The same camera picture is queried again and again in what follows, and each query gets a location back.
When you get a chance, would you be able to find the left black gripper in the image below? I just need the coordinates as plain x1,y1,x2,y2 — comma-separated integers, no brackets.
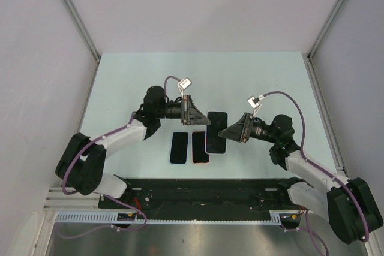
156,95,211,126

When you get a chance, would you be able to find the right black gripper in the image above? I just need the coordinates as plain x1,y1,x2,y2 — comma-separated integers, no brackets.
218,112,278,144

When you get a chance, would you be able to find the black phone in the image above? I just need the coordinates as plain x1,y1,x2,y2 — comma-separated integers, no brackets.
206,112,228,154

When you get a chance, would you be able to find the lavender phone case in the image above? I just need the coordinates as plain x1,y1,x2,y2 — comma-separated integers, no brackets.
204,111,229,155

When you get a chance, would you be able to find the blue phone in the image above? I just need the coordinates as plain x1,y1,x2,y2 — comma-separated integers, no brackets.
169,132,189,164

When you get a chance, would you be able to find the light blue phone case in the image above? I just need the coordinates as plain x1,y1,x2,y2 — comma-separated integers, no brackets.
168,131,190,166

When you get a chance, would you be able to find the purple phone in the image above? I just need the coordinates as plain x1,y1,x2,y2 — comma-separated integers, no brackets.
191,131,209,164

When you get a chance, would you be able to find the pink phone case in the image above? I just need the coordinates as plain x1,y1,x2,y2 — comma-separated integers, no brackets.
191,131,211,165

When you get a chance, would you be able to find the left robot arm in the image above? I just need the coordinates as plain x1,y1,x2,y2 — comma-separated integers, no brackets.
55,86,211,208

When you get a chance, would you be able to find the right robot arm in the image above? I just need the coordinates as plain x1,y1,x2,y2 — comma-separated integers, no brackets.
218,113,383,244

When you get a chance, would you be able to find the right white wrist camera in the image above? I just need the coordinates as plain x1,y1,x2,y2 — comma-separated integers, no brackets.
247,95,263,117

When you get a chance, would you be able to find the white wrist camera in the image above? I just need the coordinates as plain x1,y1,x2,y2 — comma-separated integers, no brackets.
177,77,192,98
247,95,263,117

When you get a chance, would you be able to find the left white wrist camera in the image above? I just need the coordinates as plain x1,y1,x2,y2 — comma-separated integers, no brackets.
177,77,192,98

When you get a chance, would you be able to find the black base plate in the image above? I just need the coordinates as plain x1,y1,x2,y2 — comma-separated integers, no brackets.
61,177,301,213

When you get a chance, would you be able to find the right side aluminium rail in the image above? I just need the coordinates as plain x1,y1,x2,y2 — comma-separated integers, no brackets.
302,53,348,176

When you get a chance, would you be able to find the aluminium rail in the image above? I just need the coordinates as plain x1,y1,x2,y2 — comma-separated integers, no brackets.
43,187,100,211
302,53,348,176

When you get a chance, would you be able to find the aluminium front rail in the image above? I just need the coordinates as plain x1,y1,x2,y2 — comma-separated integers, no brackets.
43,187,100,211

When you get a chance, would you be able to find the white slotted cable duct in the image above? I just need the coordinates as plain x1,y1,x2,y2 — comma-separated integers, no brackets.
55,211,281,225

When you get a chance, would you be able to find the left corner aluminium post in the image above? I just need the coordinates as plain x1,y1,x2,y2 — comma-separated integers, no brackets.
61,0,101,64

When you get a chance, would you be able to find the corner aluminium post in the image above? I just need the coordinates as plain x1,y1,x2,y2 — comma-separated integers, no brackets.
307,0,347,60
61,0,101,64

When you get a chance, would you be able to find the right corner aluminium post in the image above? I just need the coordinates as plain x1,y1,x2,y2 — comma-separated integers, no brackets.
307,0,347,60

